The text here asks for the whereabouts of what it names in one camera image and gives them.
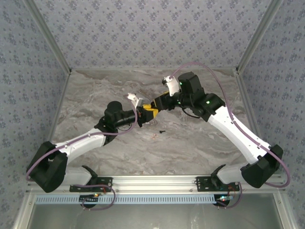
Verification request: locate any grey metal panel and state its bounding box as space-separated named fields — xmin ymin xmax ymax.
xmin=30 ymin=204 xmax=282 ymax=229

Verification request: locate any aluminium table side rail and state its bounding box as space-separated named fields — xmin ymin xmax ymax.
xmin=234 ymin=68 xmax=271 ymax=153
xmin=46 ymin=69 xmax=72 ymax=144

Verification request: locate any aluminium frame beam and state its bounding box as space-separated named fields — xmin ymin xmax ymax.
xmin=26 ymin=175 xmax=286 ymax=193

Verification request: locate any aluminium frame post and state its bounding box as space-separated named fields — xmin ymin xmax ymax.
xmin=235 ymin=0 xmax=285 ymax=73
xmin=23 ymin=0 xmax=72 ymax=73

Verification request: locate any pale blue slotted cable duct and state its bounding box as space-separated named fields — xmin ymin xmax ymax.
xmin=35 ymin=193 xmax=221 ymax=205

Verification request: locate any black bracket with circuit board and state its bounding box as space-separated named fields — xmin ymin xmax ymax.
xmin=214 ymin=194 xmax=231 ymax=208
xmin=79 ymin=194 xmax=100 ymax=211

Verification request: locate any short aluminium frame leg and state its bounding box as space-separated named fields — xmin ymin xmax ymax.
xmin=13 ymin=192 xmax=36 ymax=229
xmin=273 ymin=192 xmax=298 ymax=229

